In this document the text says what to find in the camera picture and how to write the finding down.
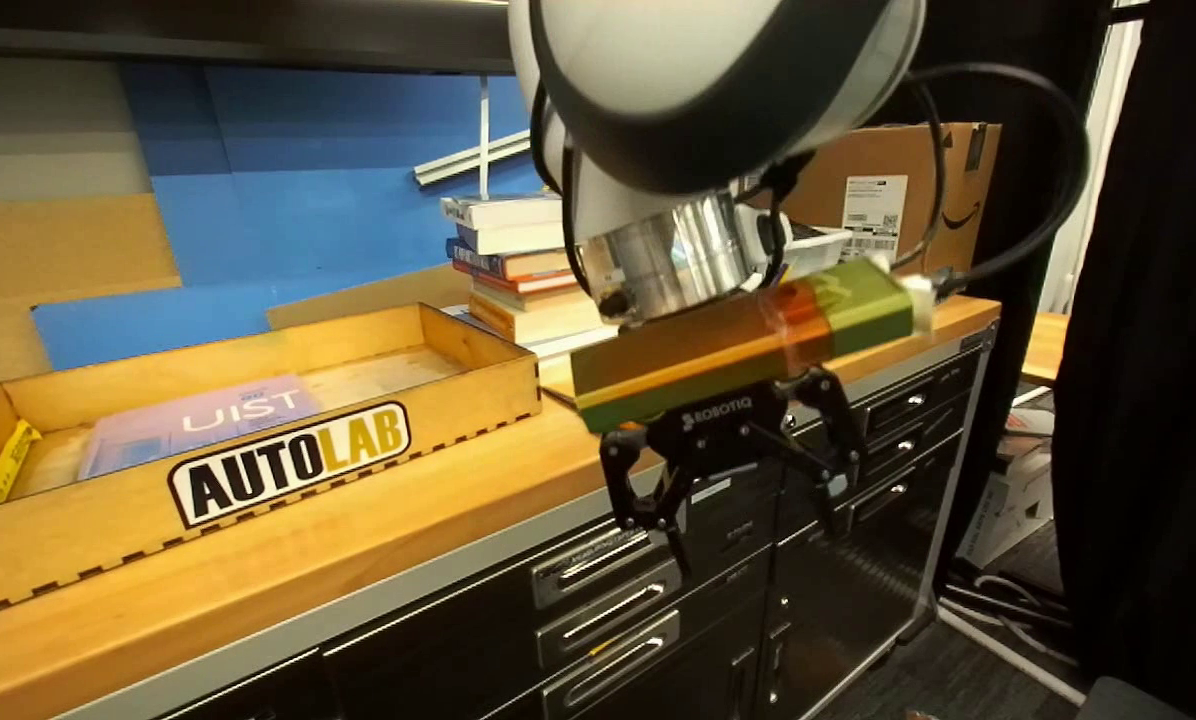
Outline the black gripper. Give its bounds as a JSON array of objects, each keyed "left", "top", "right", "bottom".
[{"left": 599, "top": 366, "right": 868, "bottom": 571}]

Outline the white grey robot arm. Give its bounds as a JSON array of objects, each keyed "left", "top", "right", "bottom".
[{"left": 509, "top": 0, "right": 929, "bottom": 547}]

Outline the stack of books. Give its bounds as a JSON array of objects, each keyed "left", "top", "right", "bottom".
[{"left": 440, "top": 191, "right": 611, "bottom": 357}]

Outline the cardboard Amazon box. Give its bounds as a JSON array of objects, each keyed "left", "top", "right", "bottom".
[{"left": 785, "top": 118, "right": 1001, "bottom": 271}]

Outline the aluminium extrusion bar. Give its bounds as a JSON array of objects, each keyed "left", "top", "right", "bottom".
[{"left": 411, "top": 132, "right": 532, "bottom": 189}]

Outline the black monitor top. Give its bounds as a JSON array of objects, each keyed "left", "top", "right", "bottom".
[{"left": 0, "top": 0, "right": 511, "bottom": 71}]

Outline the purple UIST booklet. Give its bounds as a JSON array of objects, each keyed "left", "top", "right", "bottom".
[{"left": 78, "top": 377, "right": 321, "bottom": 478}]

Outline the wooden Autolab tray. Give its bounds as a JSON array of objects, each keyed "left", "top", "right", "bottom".
[{"left": 0, "top": 304, "right": 538, "bottom": 609}]

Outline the yellow green wrist camera mount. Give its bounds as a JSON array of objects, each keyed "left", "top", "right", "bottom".
[{"left": 573, "top": 254, "right": 936, "bottom": 432}]

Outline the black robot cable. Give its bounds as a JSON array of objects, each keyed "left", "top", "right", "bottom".
[{"left": 889, "top": 58, "right": 1090, "bottom": 300}]

